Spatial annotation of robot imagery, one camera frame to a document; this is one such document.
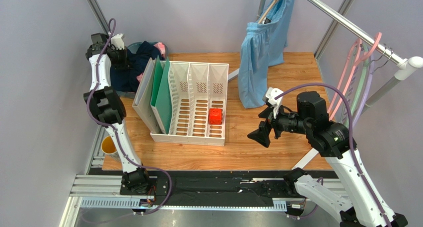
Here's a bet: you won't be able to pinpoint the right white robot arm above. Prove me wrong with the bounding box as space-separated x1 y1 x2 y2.
248 88 408 227

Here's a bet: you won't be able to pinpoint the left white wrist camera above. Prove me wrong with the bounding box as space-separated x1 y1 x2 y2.
111 33 126 50

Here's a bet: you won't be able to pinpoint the green folder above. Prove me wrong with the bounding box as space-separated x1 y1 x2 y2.
150 59 172 134

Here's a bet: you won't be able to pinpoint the pink plastic hanger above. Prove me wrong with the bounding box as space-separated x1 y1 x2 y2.
328 32 382 120

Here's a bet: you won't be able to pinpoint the metal clothes rail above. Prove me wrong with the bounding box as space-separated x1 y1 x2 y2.
290 0 423 169

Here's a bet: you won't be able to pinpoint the teal laundry basket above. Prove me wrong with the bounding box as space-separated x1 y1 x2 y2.
115 41 169 100

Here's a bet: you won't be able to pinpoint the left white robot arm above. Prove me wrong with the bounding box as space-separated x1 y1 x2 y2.
83 33 152 195

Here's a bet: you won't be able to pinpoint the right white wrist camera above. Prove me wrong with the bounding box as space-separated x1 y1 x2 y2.
263 87 284 118

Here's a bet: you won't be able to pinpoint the green plastic hanger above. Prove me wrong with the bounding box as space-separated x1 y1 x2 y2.
346 58 369 114

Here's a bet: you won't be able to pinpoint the grey folder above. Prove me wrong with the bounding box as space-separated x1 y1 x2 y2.
132 58 161 134

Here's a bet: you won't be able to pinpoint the red cube socket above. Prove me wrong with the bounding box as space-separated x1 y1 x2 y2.
209 108 223 125

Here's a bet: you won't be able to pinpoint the light blue shorts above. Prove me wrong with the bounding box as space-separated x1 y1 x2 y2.
238 0 295 109

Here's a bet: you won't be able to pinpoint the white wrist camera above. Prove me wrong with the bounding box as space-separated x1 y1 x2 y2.
111 33 126 50
263 87 284 118

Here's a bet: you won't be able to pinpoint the navy blue shorts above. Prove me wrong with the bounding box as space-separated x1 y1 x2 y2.
110 41 164 93

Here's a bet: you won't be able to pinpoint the pink garment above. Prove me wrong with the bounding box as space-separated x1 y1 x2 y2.
136 41 167 82

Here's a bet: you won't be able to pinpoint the white file organizer rack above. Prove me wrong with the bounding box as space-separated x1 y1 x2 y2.
150 61 229 146

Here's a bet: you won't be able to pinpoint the yellow cup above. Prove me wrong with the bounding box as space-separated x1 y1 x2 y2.
101 136 121 162

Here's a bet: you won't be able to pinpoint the purple plastic hanger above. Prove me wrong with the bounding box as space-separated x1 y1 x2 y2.
352 55 374 127

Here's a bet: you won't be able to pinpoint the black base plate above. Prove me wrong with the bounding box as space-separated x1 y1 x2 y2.
119 169 341 208

